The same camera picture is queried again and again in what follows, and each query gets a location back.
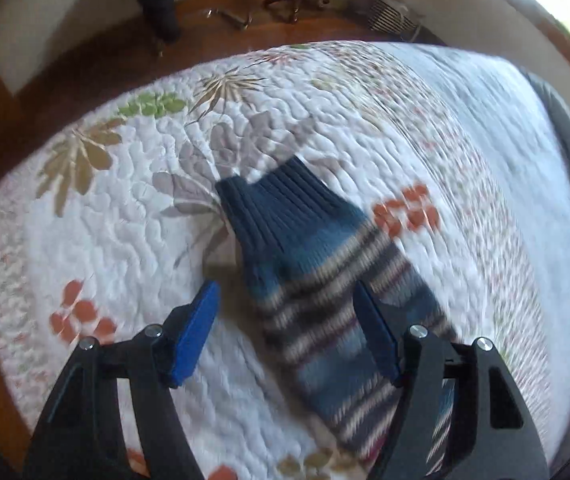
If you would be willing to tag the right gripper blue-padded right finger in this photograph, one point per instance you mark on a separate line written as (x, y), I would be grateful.
(491, 434)

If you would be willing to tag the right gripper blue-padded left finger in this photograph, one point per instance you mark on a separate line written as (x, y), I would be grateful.
(79, 433)

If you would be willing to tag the striped knitted sweater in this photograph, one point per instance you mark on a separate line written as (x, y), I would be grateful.
(303, 250)

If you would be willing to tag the white wire basket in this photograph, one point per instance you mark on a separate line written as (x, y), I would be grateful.
(392, 17)

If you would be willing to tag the white floral quilted bedspread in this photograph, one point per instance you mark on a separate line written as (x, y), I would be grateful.
(439, 177)

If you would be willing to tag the dark tripod on floor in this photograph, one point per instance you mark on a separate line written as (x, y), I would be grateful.
(284, 11)

